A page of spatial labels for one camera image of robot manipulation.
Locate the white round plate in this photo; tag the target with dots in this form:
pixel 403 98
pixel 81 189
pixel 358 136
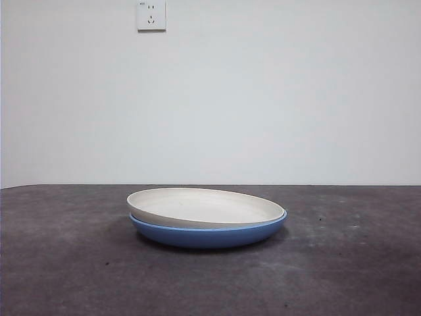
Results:
pixel 197 205

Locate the blue round plate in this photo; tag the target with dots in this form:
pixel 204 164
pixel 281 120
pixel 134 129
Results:
pixel 210 237

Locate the white wall socket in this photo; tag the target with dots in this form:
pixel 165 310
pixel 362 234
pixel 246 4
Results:
pixel 151 19

